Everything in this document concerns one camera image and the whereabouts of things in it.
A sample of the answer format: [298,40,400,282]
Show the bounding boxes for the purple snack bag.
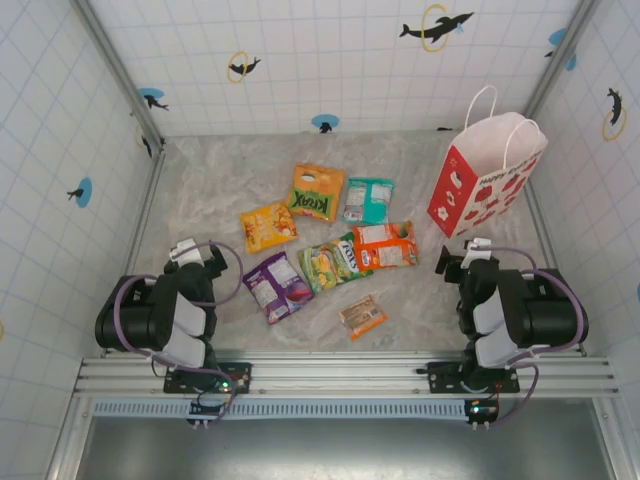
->
[242,251,315,325]

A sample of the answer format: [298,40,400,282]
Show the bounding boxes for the orange white snack bag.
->
[351,219,420,274]

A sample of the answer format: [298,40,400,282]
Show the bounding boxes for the aluminium mounting rail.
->
[74,349,619,399]

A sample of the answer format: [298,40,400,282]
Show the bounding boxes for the small orange brown snack pack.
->
[338,294,389,342]

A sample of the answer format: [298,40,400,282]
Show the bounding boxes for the large dolphin yellow ring sticker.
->
[398,3,475,54]

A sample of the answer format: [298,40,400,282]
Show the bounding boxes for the white slotted cable duct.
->
[92,398,474,420]

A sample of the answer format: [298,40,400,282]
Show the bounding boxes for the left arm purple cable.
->
[113,240,245,424]

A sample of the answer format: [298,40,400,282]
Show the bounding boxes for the aluminium frame post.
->
[522,0,601,121]
[69,0,166,151]

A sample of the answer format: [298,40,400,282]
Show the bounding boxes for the red white paper bag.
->
[427,84,550,240]

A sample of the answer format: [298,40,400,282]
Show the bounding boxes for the teal snack bag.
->
[342,176,396,226]

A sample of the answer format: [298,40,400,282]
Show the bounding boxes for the yellow chips bag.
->
[239,201,300,255]

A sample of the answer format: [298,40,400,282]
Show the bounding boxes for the small dolphin yellow ring sticker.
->
[227,49,263,84]

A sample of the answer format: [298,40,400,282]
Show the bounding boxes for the green Fox's candy bag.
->
[297,231,375,295]

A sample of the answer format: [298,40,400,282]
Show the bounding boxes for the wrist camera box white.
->
[168,238,202,262]
[459,236,495,270]

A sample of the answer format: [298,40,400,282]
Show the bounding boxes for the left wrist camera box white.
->
[168,238,202,262]

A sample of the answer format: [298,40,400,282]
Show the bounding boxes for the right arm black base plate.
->
[417,360,521,396]

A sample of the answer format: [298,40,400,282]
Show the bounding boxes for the orange Krax snack bag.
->
[285,163,346,223]

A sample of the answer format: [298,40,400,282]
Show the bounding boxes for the blue circle dolphin sticker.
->
[67,177,94,209]
[138,87,170,112]
[310,113,340,134]
[544,27,579,71]

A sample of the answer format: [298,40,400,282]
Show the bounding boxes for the grey metal panel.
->
[74,417,616,480]

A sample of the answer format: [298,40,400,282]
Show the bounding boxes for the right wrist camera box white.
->
[459,236,495,270]

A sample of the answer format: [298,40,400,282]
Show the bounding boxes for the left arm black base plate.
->
[163,361,253,396]

